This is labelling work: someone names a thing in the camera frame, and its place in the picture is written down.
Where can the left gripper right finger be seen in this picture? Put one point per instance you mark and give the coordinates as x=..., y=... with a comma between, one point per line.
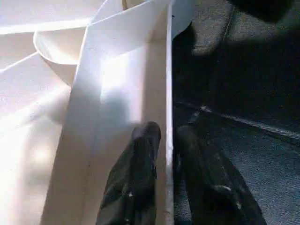
x=215, y=192

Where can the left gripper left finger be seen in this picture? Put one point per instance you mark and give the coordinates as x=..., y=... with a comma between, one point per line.
x=133, y=182

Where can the white plastic table top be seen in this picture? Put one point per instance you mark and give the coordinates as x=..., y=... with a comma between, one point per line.
x=82, y=117

